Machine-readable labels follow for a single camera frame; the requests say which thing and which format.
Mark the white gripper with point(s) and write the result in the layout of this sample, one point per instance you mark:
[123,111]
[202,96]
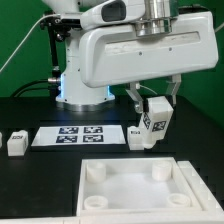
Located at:
[116,55]

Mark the white square tabletop tray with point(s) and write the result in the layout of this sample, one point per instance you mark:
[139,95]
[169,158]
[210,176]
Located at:
[133,185]

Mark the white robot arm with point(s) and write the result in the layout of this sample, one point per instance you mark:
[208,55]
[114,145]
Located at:
[75,95]

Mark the white sheet with tags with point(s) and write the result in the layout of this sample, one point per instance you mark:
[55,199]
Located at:
[79,135]

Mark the white L-shaped obstacle fixture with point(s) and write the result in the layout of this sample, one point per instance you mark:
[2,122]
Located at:
[200,189]

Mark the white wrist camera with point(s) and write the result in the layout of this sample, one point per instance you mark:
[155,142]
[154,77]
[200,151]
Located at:
[112,12]

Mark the black camera on stand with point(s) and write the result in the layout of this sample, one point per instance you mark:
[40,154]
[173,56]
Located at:
[58,31]

